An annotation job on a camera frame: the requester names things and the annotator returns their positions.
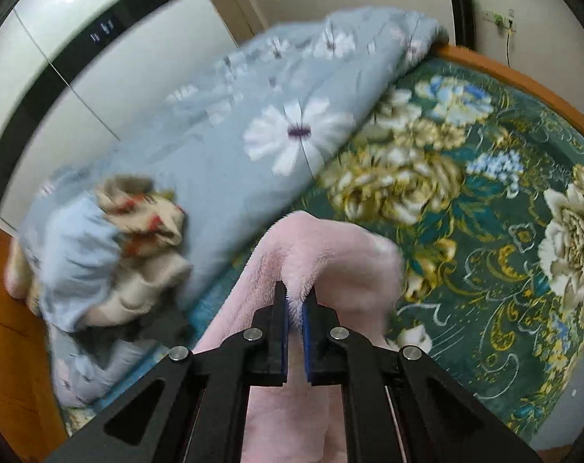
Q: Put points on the beige red-flowered cloth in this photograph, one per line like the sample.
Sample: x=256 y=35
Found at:
x=142 y=222

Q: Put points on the dark grey cloth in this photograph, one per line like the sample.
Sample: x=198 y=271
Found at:
x=162 y=328

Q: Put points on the white wall power socket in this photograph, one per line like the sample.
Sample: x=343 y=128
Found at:
x=500 y=18

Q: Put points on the white wardrobe with black band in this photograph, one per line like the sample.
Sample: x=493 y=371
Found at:
x=142 y=82

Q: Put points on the pink printed fleece garment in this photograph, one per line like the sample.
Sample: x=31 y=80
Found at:
x=330 y=260

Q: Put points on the light blue cloth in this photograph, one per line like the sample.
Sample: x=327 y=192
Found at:
x=75 y=260

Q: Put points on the wooden bed footboard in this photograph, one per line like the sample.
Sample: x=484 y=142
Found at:
x=514 y=77

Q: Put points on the green floral bed blanket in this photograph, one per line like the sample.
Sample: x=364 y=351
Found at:
x=465 y=260

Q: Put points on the black tower appliance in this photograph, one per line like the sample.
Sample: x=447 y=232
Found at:
x=463 y=14

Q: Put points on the grey daisy-print quilt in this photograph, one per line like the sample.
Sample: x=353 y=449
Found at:
x=215 y=154

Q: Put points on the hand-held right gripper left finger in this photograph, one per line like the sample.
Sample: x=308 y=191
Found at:
x=282 y=347

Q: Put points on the cream fleece cloth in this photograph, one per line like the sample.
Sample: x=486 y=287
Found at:
x=147 y=279

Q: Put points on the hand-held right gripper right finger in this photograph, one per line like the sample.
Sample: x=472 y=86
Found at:
x=307 y=347

